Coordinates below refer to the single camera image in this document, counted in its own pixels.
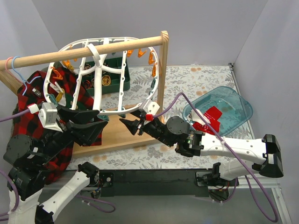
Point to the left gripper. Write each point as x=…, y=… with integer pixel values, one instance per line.
x=64, y=122

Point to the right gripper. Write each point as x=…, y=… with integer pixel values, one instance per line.
x=141, y=125

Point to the white sock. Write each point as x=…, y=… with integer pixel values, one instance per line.
x=199, y=117

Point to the red snowflake sock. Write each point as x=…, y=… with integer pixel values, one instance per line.
x=205, y=128

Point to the red bear sock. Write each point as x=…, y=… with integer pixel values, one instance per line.
x=213, y=113

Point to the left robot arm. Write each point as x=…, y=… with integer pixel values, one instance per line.
x=29, y=158

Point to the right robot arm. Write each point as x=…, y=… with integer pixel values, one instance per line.
x=178, y=146

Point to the wooden clothes rack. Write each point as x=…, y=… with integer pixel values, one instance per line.
x=93, y=52

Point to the red plaid shirt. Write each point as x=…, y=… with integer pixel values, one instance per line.
x=29, y=124

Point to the floral table mat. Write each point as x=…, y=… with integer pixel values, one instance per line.
x=194, y=81

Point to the dark green storage bin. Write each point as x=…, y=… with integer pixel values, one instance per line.
x=112, y=79

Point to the teal plastic basin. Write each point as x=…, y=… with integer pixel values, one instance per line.
x=235, y=109

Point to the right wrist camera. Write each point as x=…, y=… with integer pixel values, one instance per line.
x=150, y=108

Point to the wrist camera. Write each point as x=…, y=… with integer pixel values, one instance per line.
x=47, y=114
x=150, y=108

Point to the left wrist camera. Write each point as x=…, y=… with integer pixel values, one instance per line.
x=47, y=114

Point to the blue wire hanger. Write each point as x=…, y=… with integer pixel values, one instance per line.
x=25, y=82

